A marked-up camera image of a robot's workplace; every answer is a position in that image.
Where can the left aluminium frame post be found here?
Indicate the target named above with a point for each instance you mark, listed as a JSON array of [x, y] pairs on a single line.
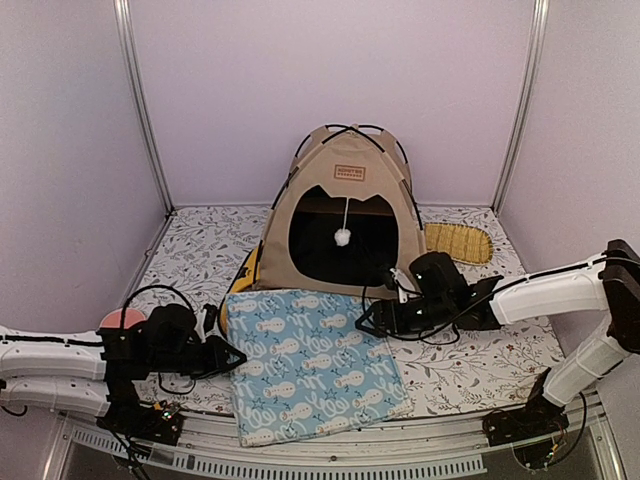
[[124, 24]]

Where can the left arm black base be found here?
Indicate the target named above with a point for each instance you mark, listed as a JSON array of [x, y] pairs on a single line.
[[159, 422]]

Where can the aluminium frame post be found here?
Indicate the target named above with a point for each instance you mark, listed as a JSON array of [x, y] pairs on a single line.
[[124, 24], [531, 69]]

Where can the white pompom hanging toy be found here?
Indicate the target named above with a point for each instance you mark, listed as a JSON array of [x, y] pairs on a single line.
[[343, 234]]

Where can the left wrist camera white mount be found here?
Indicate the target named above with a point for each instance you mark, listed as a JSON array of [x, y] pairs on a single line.
[[207, 320]]

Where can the beige fabric pet tent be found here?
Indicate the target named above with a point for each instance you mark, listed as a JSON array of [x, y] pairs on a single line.
[[345, 205]]

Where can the golden leaf shaped tray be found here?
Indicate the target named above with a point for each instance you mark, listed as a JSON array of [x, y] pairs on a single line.
[[464, 244]]

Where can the pink round bowl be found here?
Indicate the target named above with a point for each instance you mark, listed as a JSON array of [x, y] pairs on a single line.
[[113, 319]]

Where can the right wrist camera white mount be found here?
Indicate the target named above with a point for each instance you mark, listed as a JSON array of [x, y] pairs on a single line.
[[405, 289]]

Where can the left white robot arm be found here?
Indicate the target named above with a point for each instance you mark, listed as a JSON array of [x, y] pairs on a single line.
[[74, 356]]

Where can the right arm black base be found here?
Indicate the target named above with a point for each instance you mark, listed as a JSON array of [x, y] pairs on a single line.
[[538, 417]]

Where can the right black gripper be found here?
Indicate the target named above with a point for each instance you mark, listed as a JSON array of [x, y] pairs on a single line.
[[391, 317]]

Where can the blue snowman pattern mat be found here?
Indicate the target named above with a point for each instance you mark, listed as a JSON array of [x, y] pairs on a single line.
[[309, 371]]

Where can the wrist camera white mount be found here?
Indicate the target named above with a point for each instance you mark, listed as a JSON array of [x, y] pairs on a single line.
[[207, 320], [405, 289]]

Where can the right aluminium frame post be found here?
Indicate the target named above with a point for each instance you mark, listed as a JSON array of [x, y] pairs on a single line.
[[531, 69]]

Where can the yellow pet bowl stand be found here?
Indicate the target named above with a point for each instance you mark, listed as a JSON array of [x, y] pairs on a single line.
[[245, 278]]

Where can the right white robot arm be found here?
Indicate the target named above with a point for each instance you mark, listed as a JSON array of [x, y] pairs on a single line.
[[607, 282]]

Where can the aluminium front rail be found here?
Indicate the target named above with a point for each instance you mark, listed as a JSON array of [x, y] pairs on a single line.
[[449, 447]]

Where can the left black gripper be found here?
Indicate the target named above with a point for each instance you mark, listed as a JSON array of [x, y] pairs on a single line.
[[208, 356]]

